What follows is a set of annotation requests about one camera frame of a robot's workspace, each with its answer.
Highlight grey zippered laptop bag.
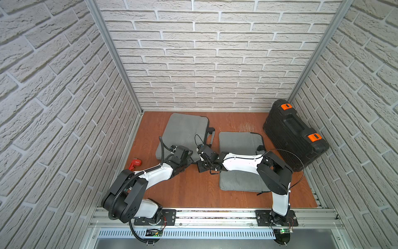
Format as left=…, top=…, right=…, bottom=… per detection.
left=162, top=113, right=215, bottom=163

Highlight black plastic tool case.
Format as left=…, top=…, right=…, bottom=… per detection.
left=263, top=99, right=330, bottom=172

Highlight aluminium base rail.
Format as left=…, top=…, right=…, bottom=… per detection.
left=88, top=206, right=344, bottom=231

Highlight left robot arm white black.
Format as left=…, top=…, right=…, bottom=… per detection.
left=101, top=148, right=193, bottom=225

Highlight red handled pliers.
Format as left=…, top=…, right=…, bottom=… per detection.
left=129, top=158, right=142, bottom=171

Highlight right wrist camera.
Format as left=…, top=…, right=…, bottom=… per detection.
left=197, top=144, right=215, bottom=160

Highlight grey laptop sleeve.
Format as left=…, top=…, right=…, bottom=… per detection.
left=219, top=132, right=269, bottom=193

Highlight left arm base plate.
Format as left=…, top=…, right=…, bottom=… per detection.
left=134, top=209, right=177, bottom=226

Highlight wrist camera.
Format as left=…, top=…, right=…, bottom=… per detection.
left=174, top=145, right=191, bottom=161
left=197, top=144, right=215, bottom=160

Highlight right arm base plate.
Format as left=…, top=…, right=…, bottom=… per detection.
left=255, top=210, right=298, bottom=227

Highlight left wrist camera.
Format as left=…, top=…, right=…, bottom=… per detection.
left=174, top=145, right=191, bottom=161

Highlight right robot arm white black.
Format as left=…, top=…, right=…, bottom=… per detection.
left=197, top=144, right=293, bottom=226

